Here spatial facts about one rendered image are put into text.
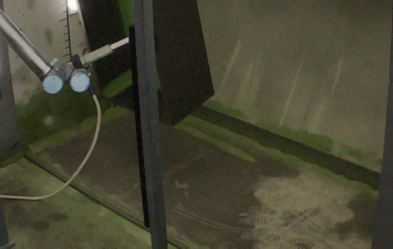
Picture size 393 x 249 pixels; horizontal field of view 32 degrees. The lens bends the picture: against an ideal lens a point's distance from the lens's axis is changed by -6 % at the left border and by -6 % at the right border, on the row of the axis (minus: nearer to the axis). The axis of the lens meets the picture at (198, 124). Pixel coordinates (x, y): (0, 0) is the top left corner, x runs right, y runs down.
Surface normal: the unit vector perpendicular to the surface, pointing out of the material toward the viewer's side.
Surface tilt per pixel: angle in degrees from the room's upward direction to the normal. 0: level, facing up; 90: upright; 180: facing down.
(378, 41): 57
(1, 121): 90
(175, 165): 0
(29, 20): 90
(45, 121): 90
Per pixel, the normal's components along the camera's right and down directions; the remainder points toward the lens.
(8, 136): 0.72, 0.29
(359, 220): -0.04, -0.90
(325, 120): -0.60, -0.20
